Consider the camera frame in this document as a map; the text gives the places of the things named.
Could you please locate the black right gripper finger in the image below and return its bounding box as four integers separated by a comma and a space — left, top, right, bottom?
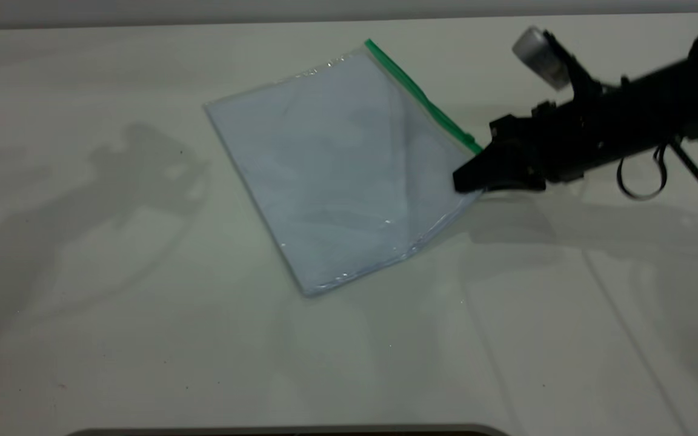
453, 144, 533, 194
481, 176, 548, 194

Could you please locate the dark rounded base edge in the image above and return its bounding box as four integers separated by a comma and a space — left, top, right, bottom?
64, 423, 511, 436

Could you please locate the black looped cable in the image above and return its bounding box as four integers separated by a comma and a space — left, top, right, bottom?
617, 141, 669, 202

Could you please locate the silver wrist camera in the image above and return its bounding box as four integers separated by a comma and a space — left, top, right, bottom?
511, 25, 571, 92

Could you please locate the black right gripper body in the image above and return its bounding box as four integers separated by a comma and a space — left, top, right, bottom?
488, 100, 607, 183

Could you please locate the clear plastic zip bag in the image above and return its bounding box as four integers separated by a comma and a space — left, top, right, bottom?
204, 39, 485, 297

